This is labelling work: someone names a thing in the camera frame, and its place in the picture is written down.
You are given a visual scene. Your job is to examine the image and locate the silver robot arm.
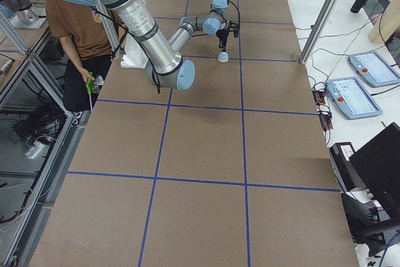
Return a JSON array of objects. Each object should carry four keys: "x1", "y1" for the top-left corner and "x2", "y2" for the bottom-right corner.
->
[{"x1": 64, "y1": 0, "x2": 229, "y2": 90}]

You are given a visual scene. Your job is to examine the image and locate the person in brown shirt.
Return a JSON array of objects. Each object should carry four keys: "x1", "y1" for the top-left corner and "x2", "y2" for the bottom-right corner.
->
[{"x1": 45, "y1": 0, "x2": 112, "y2": 125}]

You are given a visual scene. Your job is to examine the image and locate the near teach pendant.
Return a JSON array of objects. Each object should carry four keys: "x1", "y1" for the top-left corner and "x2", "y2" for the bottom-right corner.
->
[{"x1": 326, "y1": 77, "x2": 383, "y2": 119}]

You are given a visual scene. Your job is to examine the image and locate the teach pendant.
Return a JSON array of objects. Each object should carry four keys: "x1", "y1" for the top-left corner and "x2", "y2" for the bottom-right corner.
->
[
  {"x1": 326, "y1": 77, "x2": 383, "y2": 119},
  {"x1": 348, "y1": 51, "x2": 399, "y2": 88}
]

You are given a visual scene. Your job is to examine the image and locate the green hand tool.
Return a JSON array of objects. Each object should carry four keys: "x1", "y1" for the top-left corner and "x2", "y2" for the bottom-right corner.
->
[{"x1": 86, "y1": 72, "x2": 94, "y2": 111}]

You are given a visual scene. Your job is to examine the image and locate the far teach pendant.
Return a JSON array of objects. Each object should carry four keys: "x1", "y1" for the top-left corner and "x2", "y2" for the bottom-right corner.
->
[{"x1": 348, "y1": 51, "x2": 399, "y2": 88}]

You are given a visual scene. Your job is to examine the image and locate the wooden board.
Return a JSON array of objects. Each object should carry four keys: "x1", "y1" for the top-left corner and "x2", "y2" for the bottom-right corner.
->
[{"x1": 368, "y1": 0, "x2": 399, "y2": 43}]

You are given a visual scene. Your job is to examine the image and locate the black box with label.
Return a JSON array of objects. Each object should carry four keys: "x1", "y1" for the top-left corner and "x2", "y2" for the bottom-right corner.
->
[{"x1": 329, "y1": 142, "x2": 363, "y2": 191}]

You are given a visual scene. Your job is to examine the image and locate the black laptop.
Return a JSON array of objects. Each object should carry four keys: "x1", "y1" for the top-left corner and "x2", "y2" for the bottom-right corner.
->
[{"x1": 349, "y1": 122, "x2": 399, "y2": 218}]

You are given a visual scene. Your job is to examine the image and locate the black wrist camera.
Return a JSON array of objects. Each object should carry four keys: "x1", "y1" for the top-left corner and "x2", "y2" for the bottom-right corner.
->
[{"x1": 229, "y1": 21, "x2": 240, "y2": 38}]

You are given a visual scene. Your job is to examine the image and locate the black camera cable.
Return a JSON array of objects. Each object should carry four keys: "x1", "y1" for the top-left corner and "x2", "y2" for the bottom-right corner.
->
[{"x1": 227, "y1": 0, "x2": 241, "y2": 26}]

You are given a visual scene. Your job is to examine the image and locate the aluminium frame post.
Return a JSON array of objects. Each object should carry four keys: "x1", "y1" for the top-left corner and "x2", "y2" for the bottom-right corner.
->
[{"x1": 298, "y1": 0, "x2": 338, "y2": 65}]

